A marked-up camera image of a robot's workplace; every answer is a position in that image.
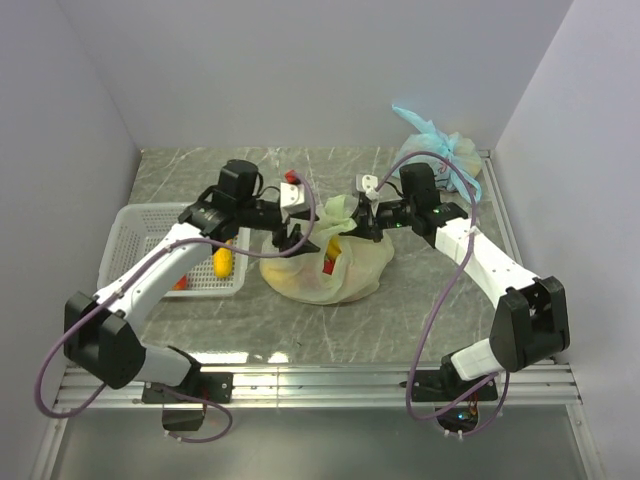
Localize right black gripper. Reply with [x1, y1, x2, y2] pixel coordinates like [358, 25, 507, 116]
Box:
[338, 199, 417, 243]

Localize light green plastic bag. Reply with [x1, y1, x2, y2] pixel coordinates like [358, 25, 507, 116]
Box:
[259, 195, 395, 305]

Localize yellow fake banana bunch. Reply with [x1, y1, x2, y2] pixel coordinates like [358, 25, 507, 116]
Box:
[326, 236, 342, 261]

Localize pink fake dragon fruit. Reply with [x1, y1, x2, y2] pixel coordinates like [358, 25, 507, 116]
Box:
[322, 255, 337, 275]

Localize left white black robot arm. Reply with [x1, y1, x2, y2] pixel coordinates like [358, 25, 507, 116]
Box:
[62, 160, 316, 402]

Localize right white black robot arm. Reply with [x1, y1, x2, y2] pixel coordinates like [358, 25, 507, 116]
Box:
[350, 163, 570, 400]

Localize yellow fake lemon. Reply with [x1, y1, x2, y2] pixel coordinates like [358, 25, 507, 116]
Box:
[212, 248, 234, 279]

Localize tied blue plastic bag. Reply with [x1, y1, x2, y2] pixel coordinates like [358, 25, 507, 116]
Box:
[392, 105, 482, 203]

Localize red fake apple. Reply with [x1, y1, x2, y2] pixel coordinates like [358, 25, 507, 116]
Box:
[172, 275, 188, 291]

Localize white plastic basket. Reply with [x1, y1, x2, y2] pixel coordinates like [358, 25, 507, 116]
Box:
[97, 202, 248, 298]

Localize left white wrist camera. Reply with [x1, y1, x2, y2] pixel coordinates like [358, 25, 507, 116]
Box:
[279, 170, 309, 216]

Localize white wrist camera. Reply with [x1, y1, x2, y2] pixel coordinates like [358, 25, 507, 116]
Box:
[353, 174, 379, 200]
[279, 170, 309, 216]

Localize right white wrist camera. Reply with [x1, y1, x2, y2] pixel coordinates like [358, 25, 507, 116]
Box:
[353, 174, 379, 200]

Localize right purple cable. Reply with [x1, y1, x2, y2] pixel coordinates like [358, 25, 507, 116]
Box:
[374, 151, 511, 436]

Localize aluminium mounting rail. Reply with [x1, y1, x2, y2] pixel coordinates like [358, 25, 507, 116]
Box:
[54, 361, 582, 410]

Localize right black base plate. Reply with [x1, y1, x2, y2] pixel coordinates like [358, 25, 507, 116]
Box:
[411, 370, 484, 403]

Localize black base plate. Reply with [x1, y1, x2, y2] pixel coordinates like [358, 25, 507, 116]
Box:
[411, 370, 484, 403]
[141, 372, 234, 404]

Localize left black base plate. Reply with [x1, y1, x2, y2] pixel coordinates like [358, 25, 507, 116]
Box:
[141, 372, 234, 404]

